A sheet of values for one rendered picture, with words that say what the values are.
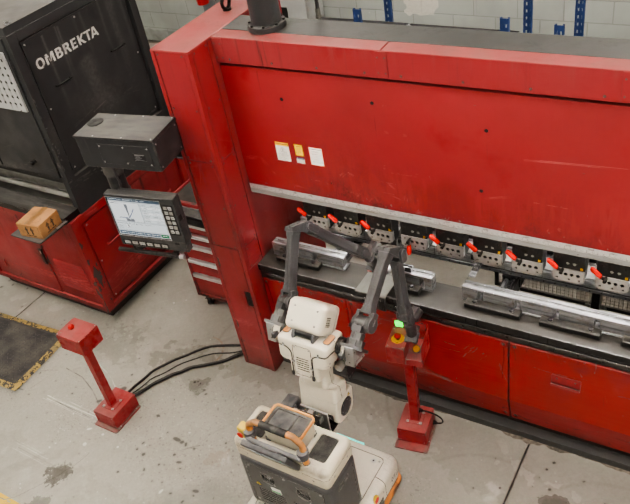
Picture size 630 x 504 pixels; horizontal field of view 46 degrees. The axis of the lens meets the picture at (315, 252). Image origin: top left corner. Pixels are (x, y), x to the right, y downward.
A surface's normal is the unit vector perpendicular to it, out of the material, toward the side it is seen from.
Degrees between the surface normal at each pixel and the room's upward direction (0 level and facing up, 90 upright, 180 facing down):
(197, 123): 90
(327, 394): 82
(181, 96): 90
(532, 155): 90
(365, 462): 0
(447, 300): 0
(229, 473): 0
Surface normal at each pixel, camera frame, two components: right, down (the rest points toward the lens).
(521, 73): -0.49, 0.60
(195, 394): -0.15, -0.77
